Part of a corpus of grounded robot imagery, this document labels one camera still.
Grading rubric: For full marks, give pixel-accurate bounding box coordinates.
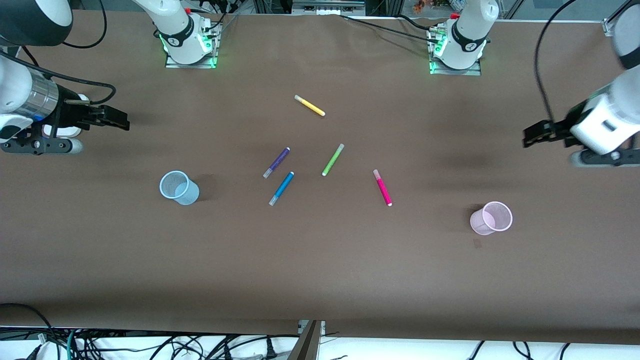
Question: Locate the black cable across table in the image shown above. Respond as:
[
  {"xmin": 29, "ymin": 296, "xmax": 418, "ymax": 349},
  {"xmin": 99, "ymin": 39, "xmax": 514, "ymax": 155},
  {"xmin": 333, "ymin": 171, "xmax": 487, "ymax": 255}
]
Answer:
[{"xmin": 340, "ymin": 14, "xmax": 442, "ymax": 42}]

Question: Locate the green marker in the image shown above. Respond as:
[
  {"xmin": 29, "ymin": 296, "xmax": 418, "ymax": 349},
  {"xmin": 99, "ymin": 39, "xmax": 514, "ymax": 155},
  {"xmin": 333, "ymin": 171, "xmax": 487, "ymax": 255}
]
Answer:
[{"xmin": 321, "ymin": 143, "xmax": 346, "ymax": 177}]

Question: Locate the purple marker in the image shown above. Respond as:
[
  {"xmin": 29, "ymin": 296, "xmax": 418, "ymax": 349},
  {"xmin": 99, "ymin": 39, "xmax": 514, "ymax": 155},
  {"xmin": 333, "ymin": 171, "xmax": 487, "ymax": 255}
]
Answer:
[{"xmin": 263, "ymin": 147, "xmax": 291, "ymax": 179}]

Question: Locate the pink marker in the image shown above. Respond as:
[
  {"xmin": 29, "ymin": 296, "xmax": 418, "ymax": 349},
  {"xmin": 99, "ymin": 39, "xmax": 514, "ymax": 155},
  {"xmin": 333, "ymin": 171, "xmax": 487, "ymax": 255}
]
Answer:
[{"xmin": 372, "ymin": 169, "xmax": 393, "ymax": 207}]

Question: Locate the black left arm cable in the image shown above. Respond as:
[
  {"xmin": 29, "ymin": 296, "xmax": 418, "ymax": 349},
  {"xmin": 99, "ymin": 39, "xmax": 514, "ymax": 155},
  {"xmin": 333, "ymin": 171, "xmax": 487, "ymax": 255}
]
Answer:
[{"xmin": 533, "ymin": 0, "xmax": 578, "ymax": 123}]

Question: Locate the black looped floor cable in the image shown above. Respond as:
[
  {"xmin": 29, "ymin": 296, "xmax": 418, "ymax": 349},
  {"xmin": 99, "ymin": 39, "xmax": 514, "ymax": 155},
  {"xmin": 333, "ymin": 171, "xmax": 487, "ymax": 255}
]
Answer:
[{"xmin": 0, "ymin": 302, "xmax": 57, "ymax": 351}]

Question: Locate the grey metal post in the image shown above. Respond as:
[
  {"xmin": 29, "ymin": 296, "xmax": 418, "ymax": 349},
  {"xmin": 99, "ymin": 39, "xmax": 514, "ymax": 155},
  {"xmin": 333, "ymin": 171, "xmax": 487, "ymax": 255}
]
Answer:
[{"xmin": 287, "ymin": 320, "xmax": 327, "ymax": 360}]

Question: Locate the black hanging loop cable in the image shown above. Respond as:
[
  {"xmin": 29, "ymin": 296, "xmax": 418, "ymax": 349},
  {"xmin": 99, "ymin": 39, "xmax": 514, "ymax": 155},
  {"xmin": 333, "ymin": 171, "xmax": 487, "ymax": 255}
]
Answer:
[{"xmin": 61, "ymin": 0, "xmax": 108, "ymax": 50}]

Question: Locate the brown table cover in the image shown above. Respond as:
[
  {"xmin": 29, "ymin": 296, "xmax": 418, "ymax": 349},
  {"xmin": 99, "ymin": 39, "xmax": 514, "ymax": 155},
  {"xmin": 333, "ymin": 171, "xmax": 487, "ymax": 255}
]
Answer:
[{"xmin": 0, "ymin": 9, "xmax": 640, "ymax": 346}]

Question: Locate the translucent pink plastic cup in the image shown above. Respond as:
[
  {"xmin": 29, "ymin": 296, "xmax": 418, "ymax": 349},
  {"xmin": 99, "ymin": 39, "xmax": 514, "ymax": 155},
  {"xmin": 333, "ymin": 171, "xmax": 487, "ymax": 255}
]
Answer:
[{"xmin": 469, "ymin": 201, "xmax": 514, "ymax": 236}]

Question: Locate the yellow marker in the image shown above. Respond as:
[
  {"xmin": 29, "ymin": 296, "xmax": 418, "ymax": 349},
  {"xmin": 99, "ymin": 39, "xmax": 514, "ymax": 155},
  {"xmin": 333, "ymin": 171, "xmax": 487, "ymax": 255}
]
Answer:
[{"xmin": 294, "ymin": 94, "xmax": 326, "ymax": 117}]

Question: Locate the grey metal box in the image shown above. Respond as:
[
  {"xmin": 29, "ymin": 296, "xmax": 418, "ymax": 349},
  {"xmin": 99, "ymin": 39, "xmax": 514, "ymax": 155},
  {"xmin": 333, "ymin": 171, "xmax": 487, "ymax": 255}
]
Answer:
[{"xmin": 292, "ymin": 0, "xmax": 366, "ymax": 16}]

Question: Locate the blue marker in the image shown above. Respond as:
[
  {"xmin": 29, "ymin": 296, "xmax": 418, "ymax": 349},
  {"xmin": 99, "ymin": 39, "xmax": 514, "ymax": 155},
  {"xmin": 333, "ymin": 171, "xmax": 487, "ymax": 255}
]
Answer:
[{"xmin": 269, "ymin": 171, "xmax": 295, "ymax": 207}]

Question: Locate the translucent blue plastic cup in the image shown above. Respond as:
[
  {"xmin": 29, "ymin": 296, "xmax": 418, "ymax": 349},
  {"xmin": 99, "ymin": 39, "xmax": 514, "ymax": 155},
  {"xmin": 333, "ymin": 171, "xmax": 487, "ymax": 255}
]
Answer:
[{"xmin": 159, "ymin": 170, "xmax": 200, "ymax": 206}]

